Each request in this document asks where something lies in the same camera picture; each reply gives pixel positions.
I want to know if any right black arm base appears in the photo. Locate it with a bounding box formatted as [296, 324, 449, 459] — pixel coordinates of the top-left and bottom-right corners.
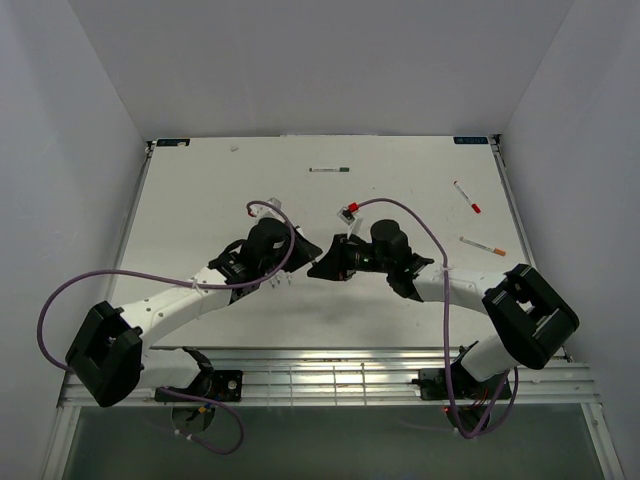
[410, 367, 516, 402]

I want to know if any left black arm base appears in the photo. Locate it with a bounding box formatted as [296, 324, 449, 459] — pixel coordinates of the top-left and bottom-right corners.
[154, 370, 244, 402]

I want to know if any orange capped marker pen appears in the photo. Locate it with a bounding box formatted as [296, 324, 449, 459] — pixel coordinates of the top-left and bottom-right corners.
[459, 236, 507, 257]

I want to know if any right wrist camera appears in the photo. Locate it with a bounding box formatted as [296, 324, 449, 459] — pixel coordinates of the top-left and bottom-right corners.
[337, 202, 363, 237]

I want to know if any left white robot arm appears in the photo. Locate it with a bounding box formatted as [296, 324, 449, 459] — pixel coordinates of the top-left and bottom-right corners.
[66, 217, 322, 407]

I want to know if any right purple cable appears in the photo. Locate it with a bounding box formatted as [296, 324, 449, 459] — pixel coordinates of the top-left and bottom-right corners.
[357, 198, 519, 439]

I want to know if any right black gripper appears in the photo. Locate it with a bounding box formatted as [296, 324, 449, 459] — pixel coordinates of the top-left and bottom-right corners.
[308, 233, 393, 281]

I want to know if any red capped marker pen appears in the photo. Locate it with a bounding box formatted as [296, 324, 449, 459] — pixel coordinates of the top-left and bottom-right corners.
[453, 181, 482, 214]

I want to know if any right blue corner label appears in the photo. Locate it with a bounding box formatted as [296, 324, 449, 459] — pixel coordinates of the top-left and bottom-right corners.
[453, 136, 489, 145]

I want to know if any left blue corner label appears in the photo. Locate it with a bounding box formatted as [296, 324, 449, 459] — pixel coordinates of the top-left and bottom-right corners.
[155, 138, 191, 148]

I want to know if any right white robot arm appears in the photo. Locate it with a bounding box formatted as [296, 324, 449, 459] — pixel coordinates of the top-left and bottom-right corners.
[307, 220, 579, 398]

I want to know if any blue corner label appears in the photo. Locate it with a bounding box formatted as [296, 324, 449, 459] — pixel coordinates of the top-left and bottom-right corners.
[453, 136, 489, 145]
[155, 138, 191, 148]

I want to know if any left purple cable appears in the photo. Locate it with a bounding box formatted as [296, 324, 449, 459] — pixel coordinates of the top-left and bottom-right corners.
[38, 200, 296, 455]

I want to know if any purple cable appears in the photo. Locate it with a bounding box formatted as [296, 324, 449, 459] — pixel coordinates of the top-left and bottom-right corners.
[38, 200, 296, 455]
[357, 198, 519, 439]

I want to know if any green capped marker pen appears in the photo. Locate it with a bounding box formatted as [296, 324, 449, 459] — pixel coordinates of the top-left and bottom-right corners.
[309, 167, 350, 173]

